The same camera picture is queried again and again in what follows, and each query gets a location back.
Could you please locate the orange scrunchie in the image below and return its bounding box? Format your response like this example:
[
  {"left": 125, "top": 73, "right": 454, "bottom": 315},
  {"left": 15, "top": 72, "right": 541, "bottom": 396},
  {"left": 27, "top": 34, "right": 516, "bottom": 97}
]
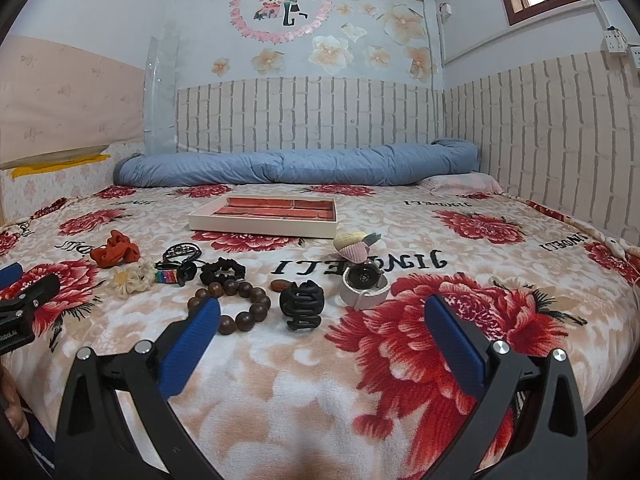
[{"left": 90, "top": 230, "right": 141, "bottom": 269}]

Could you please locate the rainbow rhinestone hair clip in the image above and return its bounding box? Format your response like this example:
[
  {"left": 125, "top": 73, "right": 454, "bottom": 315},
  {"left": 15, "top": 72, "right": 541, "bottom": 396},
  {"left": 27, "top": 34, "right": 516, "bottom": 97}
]
[{"left": 154, "top": 261, "right": 198, "bottom": 286}]

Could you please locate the brown wooden bead bracelet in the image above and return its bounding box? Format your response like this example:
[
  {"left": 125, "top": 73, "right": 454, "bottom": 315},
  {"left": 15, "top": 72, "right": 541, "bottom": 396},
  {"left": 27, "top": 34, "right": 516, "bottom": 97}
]
[{"left": 186, "top": 278, "right": 272, "bottom": 337}]

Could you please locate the black scrunchie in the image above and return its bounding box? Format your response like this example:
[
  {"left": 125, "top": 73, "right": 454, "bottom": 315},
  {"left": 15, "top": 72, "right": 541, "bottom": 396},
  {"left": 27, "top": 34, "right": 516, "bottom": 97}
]
[{"left": 200, "top": 257, "right": 246, "bottom": 286}]

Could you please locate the white strap smartwatch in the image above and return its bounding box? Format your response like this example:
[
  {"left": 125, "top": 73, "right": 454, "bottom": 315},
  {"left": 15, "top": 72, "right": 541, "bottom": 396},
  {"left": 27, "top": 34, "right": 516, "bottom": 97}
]
[{"left": 340, "top": 260, "right": 390, "bottom": 310}]

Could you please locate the plush ice cream toy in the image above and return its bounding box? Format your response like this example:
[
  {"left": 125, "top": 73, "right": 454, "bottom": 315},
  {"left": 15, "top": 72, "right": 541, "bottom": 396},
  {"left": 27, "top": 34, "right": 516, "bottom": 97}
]
[{"left": 333, "top": 231, "right": 381, "bottom": 264}]

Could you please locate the black hair claw clip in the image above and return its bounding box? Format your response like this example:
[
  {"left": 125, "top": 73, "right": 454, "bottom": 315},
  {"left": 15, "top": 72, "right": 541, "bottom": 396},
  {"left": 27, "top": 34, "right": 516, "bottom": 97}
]
[{"left": 279, "top": 280, "right": 324, "bottom": 330}]

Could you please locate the person left hand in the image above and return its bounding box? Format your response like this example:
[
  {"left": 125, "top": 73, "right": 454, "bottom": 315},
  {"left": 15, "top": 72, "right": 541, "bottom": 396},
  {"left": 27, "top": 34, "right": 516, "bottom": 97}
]
[{"left": 1, "top": 366, "right": 29, "bottom": 440}]

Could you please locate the yellow cloth strip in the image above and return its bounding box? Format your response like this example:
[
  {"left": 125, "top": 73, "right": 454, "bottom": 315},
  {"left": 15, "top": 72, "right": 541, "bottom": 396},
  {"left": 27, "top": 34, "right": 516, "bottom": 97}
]
[{"left": 11, "top": 154, "right": 110, "bottom": 179}]

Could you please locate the pink headboard cushion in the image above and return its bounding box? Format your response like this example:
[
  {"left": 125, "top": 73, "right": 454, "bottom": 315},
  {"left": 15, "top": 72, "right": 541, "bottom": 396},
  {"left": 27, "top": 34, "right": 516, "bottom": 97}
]
[{"left": 1, "top": 35, "right": 144, "bottom": 167}]

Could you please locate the floral red bed blanket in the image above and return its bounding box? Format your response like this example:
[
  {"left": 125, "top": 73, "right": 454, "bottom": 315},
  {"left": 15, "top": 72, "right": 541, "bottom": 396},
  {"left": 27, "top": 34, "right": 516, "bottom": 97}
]
[{"left": 1, "top": 184, "right": 639, "bottom": 479}]

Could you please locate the clear plastic sheet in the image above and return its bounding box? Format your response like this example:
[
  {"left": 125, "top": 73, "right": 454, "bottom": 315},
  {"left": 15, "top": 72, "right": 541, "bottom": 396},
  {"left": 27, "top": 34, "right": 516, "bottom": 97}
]
[{"left": 142, "top": 35, "right": 179, "bottom": 155}]

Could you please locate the pink pillow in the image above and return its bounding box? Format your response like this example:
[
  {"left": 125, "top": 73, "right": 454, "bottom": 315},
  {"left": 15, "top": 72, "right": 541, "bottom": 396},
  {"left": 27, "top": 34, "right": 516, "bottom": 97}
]
[{"left": 418, "top": 172, "right": 503, "bottom": 196}]

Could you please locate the small brown oval bead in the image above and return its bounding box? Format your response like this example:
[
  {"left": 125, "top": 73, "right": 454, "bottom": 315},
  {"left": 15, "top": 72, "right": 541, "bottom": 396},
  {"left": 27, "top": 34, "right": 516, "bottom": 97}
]
[{"left": 269, "top": 278, "right": 292, "bottom": 292}]

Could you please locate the rolled blue quilt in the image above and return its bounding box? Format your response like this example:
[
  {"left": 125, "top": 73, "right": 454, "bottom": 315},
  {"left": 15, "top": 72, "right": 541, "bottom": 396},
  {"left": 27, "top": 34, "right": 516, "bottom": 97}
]
[{"left": 113, "top": 139, "right": 480, "bottom": 188}]

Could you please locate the white tray brick lining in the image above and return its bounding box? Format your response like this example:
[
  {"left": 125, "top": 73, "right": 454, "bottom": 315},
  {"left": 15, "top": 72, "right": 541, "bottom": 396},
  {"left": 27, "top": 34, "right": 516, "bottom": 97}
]
[{"left": 188, "top": 194, "right": 337, "bottom": 240}]

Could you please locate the white power strip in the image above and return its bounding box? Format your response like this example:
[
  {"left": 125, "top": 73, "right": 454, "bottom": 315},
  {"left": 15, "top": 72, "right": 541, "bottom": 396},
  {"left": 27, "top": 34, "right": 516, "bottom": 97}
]
[{"left": 603, "top": 26, "right": 628, "bottom": 54}]

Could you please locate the heart couple wall sticker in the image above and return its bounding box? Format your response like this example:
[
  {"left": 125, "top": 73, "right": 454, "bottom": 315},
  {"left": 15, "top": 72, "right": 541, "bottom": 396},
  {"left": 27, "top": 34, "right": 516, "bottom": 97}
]
[{"left": 229, "top": 0, "right": 333, "bottom": 44}]

